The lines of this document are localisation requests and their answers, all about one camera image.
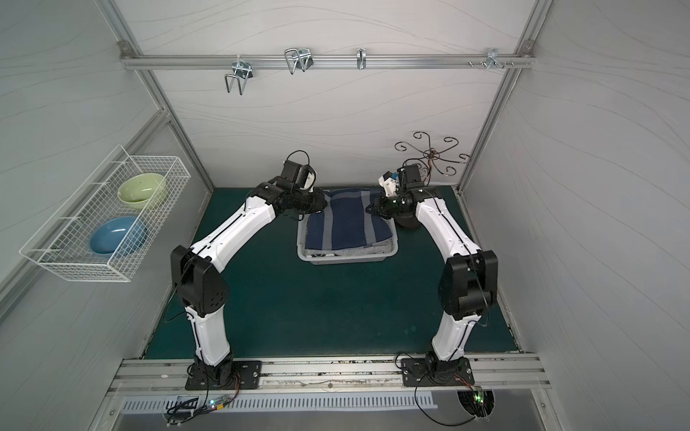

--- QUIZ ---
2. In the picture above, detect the navy striped scarf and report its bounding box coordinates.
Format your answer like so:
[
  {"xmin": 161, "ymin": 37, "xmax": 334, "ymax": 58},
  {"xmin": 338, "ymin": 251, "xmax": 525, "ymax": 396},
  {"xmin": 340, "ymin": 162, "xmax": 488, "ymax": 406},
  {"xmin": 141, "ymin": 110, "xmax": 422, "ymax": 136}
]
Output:
[{"xmin": 305, "ymin": 188, "xmax": 392, "ymax": 251}]

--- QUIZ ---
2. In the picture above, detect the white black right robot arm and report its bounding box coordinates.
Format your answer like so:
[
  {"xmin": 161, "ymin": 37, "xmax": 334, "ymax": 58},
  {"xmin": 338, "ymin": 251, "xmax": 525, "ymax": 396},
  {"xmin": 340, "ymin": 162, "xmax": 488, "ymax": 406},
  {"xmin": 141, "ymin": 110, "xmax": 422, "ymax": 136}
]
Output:
[{"xmin": 367, "ymin": 165, "xmax": 499, "ymax": 380}]

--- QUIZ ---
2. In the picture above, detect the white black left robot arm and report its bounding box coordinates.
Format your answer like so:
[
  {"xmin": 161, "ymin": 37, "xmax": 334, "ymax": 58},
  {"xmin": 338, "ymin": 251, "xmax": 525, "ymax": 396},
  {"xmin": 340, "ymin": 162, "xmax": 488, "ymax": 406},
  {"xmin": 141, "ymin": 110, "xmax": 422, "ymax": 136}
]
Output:
[{"xmin": 171, "ymin": 160, "xmax": 327, "ymax": 387}]

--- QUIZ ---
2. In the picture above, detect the white plastic perforated basket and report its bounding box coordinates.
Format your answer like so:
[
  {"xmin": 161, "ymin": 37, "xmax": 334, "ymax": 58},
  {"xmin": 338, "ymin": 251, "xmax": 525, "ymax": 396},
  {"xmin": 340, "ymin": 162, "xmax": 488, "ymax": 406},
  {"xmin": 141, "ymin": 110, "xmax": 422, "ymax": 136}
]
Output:
[{"xmin": 296, "ymin": 215, "xmax": 399, "ymax": 265}]

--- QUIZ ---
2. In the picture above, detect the double prong metal hook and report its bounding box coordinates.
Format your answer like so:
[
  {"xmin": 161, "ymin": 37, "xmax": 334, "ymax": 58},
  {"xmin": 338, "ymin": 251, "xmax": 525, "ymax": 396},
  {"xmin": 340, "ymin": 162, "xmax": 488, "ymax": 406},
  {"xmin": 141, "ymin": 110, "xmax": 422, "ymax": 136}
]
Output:
[{"xmin": 225, "ymin": 57, "xmax": 253, "ymax": 95}]

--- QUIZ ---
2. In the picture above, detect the looped metal hook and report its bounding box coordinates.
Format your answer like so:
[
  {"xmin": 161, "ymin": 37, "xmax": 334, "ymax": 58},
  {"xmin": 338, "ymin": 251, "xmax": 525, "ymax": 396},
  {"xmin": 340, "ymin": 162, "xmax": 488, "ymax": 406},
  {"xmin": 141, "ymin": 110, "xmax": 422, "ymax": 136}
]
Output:
[{"xmin": 284, "ymin": 48, "xmax": 314, "ymax": 75}]

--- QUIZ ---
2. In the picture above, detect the small metal hook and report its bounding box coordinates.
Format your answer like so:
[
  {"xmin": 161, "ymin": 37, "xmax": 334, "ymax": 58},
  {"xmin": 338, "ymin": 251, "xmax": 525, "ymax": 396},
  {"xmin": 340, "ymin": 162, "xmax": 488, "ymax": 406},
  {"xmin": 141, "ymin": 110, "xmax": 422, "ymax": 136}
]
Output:
[{"xmin": 356, "ymin": 48, "xmax": 367, "ymax": 70}]

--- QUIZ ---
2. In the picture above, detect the green ceramic bowl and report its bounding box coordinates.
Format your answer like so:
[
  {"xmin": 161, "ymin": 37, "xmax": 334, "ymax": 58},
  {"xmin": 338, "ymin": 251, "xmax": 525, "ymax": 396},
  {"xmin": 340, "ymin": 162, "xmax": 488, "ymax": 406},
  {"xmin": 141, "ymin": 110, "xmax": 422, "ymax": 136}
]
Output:
[{"xmin": 117, "ymin": 172, "xmax": 168, "ymax": 210}]

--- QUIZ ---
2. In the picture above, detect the right metal hook clamp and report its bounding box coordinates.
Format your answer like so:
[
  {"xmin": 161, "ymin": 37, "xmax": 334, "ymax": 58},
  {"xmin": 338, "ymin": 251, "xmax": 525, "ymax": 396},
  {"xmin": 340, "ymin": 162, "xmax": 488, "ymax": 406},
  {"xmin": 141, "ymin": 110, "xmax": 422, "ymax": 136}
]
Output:
[{"xmin": 467, "ymin": 48, "xmax": 515, "ymax": 70}]

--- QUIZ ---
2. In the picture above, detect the blue ceramic bowl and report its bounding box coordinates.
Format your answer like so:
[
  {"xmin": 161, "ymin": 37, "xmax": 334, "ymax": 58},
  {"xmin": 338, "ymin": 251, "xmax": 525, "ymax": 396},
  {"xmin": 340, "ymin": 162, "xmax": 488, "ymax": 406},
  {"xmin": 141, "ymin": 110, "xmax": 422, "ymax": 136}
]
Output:
[{"xmin": 89, "ymin": 215, "xmax": 148, "ymax": 257}]

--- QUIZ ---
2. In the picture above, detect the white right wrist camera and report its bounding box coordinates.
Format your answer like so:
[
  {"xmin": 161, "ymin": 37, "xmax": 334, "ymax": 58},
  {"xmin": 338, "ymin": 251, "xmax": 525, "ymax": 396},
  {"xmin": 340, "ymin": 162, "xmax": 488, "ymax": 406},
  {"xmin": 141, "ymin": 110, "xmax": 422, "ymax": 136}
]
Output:
[{"xmin": 378, "ymin": 172, "xmax": 399, "ymax": 198}]

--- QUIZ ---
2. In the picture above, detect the copper wire jewelry stand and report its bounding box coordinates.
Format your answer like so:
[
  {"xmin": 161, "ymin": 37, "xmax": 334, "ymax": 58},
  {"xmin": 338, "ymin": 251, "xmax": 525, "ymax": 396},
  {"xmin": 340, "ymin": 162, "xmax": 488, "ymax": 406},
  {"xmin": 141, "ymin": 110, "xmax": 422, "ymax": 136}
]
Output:
[{"xmin": 392, "ymin": 130, "xmax": 473, "ymax": 231}]

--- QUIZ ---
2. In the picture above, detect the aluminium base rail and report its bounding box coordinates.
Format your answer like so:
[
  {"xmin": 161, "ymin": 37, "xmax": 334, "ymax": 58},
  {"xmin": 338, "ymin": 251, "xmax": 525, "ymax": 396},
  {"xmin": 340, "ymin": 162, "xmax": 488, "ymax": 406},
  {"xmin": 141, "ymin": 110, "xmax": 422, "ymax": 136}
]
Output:
[{"xmin": 107, "ymin": 353, "xmax": 552, "ymax": 396}]

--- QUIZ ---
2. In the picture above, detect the right base black cable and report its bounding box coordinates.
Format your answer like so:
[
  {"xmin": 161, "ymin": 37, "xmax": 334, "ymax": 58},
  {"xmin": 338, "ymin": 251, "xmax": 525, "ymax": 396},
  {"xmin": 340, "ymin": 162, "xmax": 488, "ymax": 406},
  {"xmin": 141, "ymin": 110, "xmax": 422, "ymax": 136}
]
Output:
[{"xmin": 410, "ymin": 376, "xmax": 494, "ymax": 429}]

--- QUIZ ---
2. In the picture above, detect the white wire wall basket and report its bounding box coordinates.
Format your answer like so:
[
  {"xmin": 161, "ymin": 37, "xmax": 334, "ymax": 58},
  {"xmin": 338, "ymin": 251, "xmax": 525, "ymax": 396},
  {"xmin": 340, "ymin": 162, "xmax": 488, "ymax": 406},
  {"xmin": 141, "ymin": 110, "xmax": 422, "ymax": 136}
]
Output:
[{"xmin": 20, "ymin": 147, "xmax": 192, "ymax": 283}]

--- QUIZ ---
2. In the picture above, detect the aluminium crossbar rail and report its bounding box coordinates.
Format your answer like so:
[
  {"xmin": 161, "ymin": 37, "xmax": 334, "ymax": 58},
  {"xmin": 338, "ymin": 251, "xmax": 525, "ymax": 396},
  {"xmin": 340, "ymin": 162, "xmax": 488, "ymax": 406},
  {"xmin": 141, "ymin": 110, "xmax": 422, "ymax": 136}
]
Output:
[{"xmin": 121, "ymin": 52, "xmax": 537, "ymax": 71}]

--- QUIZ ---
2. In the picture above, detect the left base cable bundle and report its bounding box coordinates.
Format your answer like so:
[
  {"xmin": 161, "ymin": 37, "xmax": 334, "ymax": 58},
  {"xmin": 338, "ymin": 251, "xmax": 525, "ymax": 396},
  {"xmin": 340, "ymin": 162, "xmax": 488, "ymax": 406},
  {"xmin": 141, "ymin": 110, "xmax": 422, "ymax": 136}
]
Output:
[{"xmin": 162, "ymin": 371, "xmax": 241, "ymax": 427}]

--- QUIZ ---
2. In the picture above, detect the white slotted cable duct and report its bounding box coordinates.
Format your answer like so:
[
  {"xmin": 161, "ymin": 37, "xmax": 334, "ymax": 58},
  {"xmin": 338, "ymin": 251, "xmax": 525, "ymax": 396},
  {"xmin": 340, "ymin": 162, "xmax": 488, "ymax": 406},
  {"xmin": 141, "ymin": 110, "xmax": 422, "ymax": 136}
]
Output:
[{"xmin": 120, "ymin": 391, "xmax": 438, "ymax": 415}]

